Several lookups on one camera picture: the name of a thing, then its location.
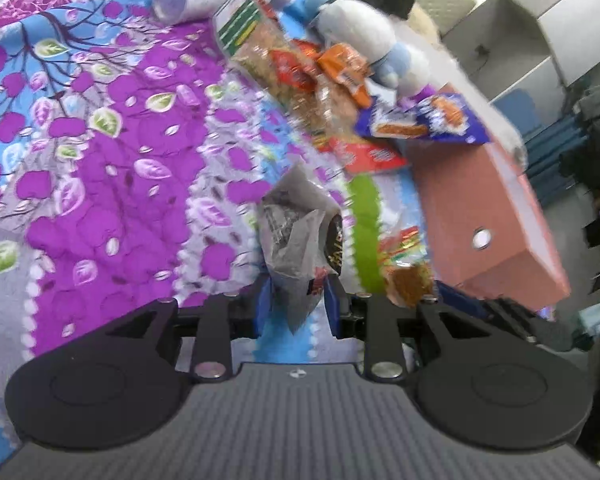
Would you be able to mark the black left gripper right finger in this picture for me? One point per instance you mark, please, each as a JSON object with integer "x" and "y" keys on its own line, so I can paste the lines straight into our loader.
{"x": 434, "y": 341}

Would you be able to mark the white shelf cabinet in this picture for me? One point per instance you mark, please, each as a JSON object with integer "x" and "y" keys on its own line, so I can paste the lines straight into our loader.
{"x": 501, "y": 42}

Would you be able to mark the clear green-label snack bag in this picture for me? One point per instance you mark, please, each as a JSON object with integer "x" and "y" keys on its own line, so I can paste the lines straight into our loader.
{"x": 256, "y": 44}

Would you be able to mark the red yellow clear snack bag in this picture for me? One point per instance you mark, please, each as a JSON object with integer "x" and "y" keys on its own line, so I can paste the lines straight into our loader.
{"x": 406, "y": 269}

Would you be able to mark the grey foil snack packet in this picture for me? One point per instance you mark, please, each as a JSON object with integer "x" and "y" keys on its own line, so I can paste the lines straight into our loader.
{"x": 300, "y": 231}

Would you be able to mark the red flat snack packet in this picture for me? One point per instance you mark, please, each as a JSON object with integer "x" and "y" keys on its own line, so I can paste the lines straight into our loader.
{"x": 359, "y": 155}

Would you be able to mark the purple snack packet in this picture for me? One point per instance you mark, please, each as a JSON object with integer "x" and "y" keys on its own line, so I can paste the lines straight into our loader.
{"x": 444, "y": 117}

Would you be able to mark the white blue plush toy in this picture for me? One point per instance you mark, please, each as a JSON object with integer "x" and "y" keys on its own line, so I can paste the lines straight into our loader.
{"x": 394, "y": 65}

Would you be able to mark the purple floral bed sheet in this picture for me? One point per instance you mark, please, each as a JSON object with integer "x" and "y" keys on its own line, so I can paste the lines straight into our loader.
{"x": 131, "y": 163}

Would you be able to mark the orange snack packet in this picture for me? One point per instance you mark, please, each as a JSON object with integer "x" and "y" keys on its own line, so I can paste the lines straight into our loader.
{"x": 344, "y": 65}

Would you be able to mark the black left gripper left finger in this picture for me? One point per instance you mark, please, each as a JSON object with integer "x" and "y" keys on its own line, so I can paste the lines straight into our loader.
{"x": 163, "y": 324}

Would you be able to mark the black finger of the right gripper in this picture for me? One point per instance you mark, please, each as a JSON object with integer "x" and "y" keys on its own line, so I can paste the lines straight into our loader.
{"x": 506, "y": 314}

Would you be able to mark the pink cardboard box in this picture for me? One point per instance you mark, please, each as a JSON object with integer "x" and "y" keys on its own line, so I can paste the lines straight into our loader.
{"x": 487, "y": 232}

